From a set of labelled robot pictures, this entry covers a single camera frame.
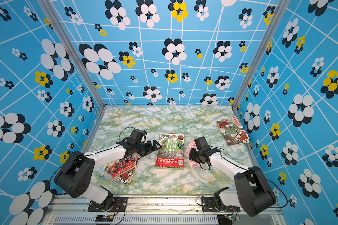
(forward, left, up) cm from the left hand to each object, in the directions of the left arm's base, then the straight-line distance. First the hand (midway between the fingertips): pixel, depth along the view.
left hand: (159, 147), depth 88 cm
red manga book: (-10, +21, -4) cm, 23 cm away
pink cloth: (+1, -21, +2) cm, 21 cm away
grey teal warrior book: (-17, +19, -5) cm, 26 cm away
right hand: (-3, -21, -4) cm, 22 cm away
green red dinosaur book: (-3, -8, -4) cm, 9 cm away
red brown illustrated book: (+17, -52, -5) cm, 55 cm away
